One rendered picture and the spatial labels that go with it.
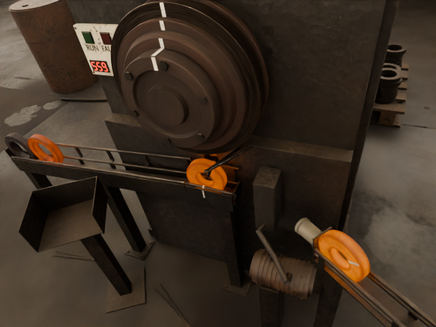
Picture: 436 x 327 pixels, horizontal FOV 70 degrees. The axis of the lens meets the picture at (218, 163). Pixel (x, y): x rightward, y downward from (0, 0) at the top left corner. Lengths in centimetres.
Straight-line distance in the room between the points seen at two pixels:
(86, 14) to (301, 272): 112
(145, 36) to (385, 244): 159
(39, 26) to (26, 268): 233
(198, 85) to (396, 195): 166
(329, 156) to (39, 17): 314
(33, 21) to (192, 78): 302
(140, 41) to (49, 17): 283
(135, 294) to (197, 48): 136
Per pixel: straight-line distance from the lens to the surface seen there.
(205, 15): 79
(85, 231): 135
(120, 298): 184
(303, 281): 115
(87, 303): 192
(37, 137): 173
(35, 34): 375
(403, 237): 201
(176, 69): 78
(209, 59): 79
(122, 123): 133
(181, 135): 91
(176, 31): 82
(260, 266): 118
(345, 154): 105
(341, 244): 95
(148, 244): 196
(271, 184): 103
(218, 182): 114
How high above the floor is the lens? 155
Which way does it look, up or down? 42 degrees down
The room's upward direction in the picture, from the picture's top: 9 degrees counter-clockwise
